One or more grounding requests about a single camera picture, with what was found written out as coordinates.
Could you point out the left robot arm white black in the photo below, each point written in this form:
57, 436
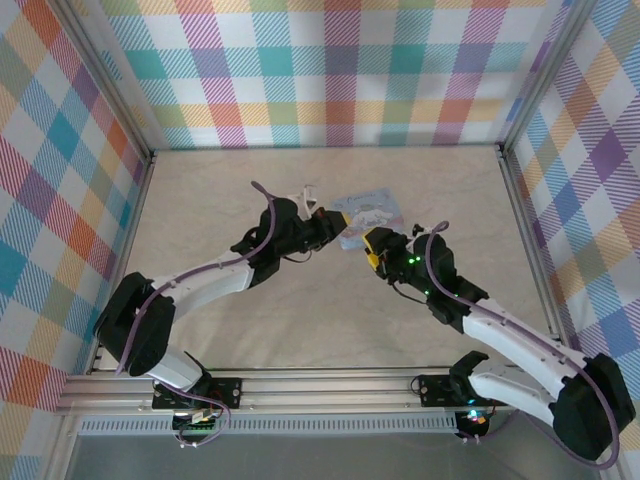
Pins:
200, 287

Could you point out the aluminium frame side rail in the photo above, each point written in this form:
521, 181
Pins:
125, 260
530, 240

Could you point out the aluminium frame post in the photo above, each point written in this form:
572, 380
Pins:
545, 75
100, 75

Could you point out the aluminium frame cross rail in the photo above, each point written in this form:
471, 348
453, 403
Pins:
325, 390

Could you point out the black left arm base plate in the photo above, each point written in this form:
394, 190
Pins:
227, 392

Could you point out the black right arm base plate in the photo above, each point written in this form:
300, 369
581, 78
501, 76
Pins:
435, 391

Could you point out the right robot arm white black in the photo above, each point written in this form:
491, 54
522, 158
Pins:
515, 345

